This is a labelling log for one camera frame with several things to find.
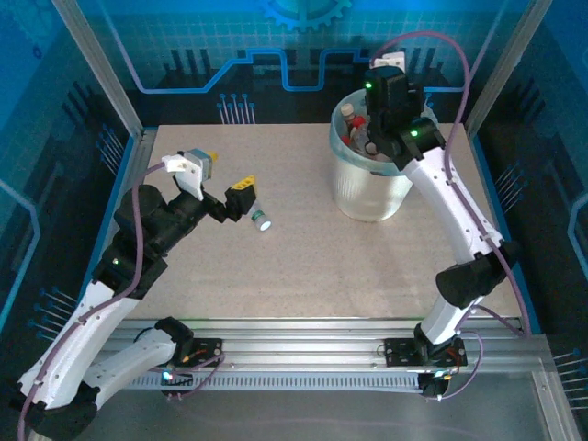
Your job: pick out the white ribbed plastic bin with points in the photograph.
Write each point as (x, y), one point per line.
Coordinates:
(367, 197)

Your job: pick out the aluminium frame profile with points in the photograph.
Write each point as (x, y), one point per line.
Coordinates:
(558, 404)

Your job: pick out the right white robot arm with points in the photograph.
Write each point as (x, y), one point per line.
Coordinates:
(455, 206)

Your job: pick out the clear bottle green label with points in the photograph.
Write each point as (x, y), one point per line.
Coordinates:
(261, 218)

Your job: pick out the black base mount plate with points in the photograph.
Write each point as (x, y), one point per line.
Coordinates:
(397, 353)
(209, 349)

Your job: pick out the clear bottle red white label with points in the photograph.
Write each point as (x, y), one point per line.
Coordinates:
(360, 138)

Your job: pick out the aluminium side rail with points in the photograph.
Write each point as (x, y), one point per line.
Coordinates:
(131, 184)

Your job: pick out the small black connector module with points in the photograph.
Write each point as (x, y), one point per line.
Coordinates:
(432, 388)

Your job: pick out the light blue bin liner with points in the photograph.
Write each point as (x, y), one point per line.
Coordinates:
(337, 138)

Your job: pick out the aluminium frame post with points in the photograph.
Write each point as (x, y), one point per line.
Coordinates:
(505, 69)
(101, 69)

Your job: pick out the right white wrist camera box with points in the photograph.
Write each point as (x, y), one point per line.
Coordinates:
(390, 59)

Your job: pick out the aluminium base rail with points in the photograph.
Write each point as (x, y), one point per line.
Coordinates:
(298, 344)

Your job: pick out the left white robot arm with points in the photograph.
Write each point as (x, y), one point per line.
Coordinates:
(78, 331)

